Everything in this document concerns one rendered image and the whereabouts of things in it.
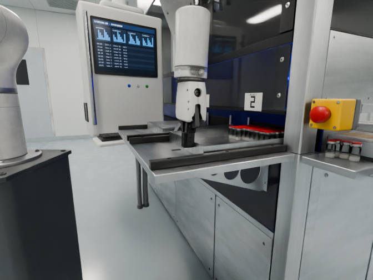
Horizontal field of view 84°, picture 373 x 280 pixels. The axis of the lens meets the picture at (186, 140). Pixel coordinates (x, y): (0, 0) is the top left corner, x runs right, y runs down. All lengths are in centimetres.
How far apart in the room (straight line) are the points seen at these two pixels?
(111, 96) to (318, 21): 109
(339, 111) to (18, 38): 84
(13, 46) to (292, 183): 87
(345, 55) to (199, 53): 41
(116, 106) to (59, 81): 466
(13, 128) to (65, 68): 531
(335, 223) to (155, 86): 120
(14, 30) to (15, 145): 31
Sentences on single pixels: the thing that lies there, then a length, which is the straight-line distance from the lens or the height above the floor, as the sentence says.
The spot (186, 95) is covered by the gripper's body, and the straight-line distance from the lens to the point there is 51.
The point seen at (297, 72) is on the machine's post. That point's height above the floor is 110.
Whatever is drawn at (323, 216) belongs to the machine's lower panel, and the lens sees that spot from 84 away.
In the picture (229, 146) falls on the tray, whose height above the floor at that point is 91.
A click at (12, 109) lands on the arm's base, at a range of 73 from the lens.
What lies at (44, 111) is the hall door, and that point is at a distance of 603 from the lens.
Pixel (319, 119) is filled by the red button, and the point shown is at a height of 98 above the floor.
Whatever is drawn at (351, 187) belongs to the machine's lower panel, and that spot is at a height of 73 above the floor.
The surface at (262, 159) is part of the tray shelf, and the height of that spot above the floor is 88.
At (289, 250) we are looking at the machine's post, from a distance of 77.
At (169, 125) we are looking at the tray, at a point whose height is 89.
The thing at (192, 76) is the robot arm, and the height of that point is 108.
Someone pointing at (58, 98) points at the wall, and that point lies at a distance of 599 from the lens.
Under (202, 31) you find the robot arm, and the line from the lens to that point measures 53.
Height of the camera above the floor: 103
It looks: 11 degrees down
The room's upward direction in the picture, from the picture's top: straight up
